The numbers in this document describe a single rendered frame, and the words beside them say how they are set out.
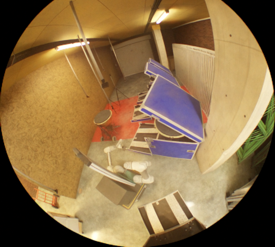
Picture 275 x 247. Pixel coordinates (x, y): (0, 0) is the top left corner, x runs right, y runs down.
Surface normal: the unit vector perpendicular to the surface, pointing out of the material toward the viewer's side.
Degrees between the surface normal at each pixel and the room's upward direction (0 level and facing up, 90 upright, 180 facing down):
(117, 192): 0
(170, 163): 0
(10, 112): 90
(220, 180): 0
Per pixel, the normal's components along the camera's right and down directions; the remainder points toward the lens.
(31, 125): 0.96, -0.21
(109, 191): -0.29, -0.75
